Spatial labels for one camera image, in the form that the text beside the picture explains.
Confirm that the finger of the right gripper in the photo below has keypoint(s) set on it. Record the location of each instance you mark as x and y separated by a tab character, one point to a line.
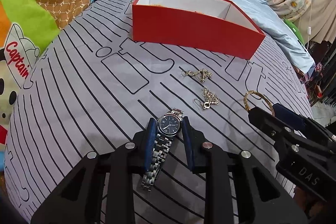
293	120
266	123

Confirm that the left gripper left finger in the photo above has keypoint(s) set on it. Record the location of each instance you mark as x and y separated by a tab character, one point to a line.
144	141

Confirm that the green object behind quilt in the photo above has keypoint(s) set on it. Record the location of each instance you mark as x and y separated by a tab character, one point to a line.
295	30

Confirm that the silver earring upper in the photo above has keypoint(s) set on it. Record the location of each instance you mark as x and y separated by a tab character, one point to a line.
202	75

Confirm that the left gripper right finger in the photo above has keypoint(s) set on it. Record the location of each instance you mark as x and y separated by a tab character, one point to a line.
193	141

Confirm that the gold bangle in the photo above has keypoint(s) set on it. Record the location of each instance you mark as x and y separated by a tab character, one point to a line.
257	96

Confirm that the red cardboard box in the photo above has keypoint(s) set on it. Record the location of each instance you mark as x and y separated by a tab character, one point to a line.
212	25

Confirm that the silver earring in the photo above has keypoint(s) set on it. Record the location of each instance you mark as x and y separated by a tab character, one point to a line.
202	75
209	99

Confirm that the silver earring lower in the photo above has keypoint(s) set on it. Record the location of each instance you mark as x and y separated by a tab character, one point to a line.
209	99

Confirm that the silver blue-dial wristwatch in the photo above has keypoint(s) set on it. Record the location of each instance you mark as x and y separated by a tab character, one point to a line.
168	126

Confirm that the colourful monkey cartoon blanket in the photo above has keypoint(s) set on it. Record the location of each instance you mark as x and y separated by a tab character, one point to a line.
27	28

